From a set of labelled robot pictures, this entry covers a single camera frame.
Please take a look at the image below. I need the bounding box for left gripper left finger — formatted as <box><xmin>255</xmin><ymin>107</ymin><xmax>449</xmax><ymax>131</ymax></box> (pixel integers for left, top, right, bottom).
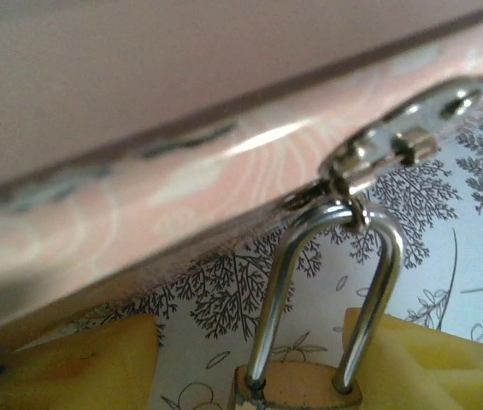
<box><xmin>0</xmin><ymin>314</ymin><xmax>161</xmax><ymax>410</ymax></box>

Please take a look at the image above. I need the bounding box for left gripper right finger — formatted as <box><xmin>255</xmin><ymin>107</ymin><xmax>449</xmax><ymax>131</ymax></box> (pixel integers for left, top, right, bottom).
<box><xmin>342</xmin><ymin>307</ymin><xmax>483</xmax><ymax>410</ymax></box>

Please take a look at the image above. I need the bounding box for small brass padlock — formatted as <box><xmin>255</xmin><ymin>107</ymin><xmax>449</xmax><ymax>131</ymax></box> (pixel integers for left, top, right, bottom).
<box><xmin>227</xmin><ymin>202</ymin><xmax>406</xmax><ymax>410</ymax></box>

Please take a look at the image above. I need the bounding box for pink tin box with couple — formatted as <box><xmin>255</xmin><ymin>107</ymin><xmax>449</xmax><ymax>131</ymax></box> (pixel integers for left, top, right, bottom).
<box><xmin>0</xmin><ymin>0</ymin><xmax>483</xmax><ymax>348</ymax></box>

